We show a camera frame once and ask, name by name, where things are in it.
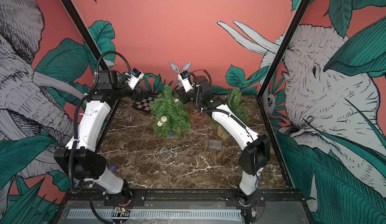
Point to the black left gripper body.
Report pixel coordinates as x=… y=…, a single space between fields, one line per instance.
x=128 y=93

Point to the black corner post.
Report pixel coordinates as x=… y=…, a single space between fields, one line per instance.
x=97 y=38
x=298 y=15

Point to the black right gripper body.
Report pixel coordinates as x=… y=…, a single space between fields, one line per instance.
x=192 y=97

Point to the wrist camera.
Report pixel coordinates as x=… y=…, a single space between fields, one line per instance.
x=185 y=81
x=134 y=77

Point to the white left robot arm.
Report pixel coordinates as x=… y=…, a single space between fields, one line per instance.
x=80 y=158

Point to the white ventilation grille strip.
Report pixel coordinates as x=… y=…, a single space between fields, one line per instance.
x=228 y=215

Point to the black left corner post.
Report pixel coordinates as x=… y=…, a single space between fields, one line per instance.
x=97 y=38

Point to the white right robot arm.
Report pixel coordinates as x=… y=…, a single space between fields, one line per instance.
x=255 y=148

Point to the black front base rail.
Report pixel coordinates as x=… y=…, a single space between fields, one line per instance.
x=231 y=197

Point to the clear plastic battery box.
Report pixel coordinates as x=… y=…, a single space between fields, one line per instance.
x=165 y=153

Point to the large green christmas tree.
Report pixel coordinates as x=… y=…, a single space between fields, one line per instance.
x=177 y=114

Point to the clear plastic box right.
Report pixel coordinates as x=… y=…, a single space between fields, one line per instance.
x=215 y=145

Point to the small green christmas tree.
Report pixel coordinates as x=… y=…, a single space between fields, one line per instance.
x=233 y=100

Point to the black right corner post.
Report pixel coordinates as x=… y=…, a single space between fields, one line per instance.
x=298 y=15

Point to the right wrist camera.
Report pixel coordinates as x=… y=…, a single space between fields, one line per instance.
x=185 y=81

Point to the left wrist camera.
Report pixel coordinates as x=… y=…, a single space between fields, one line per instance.
x=134 y=77

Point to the purple round cap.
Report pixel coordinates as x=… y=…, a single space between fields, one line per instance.
x=113 y=168

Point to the brown checkered chess board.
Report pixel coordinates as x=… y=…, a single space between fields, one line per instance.
x=144 y=104

